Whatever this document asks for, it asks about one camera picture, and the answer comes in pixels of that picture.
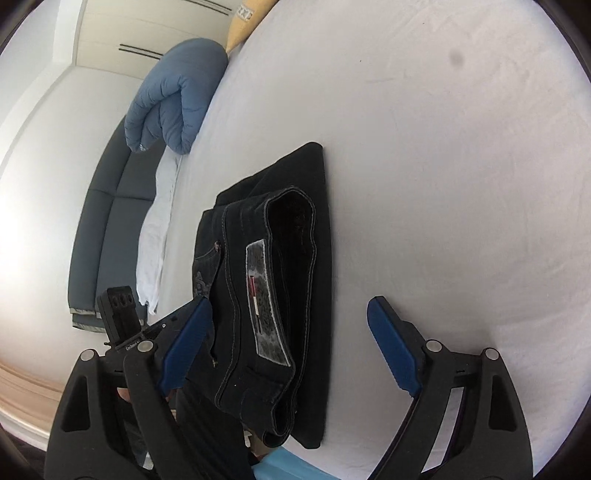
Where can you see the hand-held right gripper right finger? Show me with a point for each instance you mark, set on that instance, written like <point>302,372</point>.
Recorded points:
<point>392,346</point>

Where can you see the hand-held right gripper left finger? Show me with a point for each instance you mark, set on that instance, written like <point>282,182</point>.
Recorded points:
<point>184,348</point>

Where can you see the black denim pants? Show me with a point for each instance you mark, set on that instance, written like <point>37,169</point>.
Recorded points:
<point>300,323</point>

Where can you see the person's left forearm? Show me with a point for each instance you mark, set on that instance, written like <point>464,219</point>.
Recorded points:
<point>210,429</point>

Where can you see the person's left hand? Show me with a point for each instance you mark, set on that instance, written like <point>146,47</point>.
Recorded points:
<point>123,396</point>

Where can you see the dark grey upholstered bench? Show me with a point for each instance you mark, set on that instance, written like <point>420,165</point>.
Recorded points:
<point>106,230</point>

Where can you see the light blue cloth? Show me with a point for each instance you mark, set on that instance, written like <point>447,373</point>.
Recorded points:
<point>286,470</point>

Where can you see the bed with white sheet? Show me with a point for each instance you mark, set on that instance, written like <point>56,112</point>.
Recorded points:
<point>438,184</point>

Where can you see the blue folded duvet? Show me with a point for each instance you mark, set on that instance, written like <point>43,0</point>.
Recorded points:
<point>175,87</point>

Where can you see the cream wardrobe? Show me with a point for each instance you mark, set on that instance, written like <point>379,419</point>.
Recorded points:
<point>138,27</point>

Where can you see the yellow pillow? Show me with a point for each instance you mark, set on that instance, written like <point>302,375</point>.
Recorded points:
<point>244,27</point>

